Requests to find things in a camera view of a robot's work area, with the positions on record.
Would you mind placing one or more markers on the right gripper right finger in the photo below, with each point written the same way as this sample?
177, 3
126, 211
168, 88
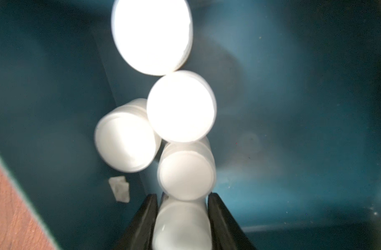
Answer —
226, 232

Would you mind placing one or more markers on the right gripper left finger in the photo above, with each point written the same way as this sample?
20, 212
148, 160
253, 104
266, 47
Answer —
139, 233

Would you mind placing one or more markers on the white paint can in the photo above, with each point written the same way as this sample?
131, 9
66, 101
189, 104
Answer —
125, 139
187, 172
153, 37
181, 107
182, 226

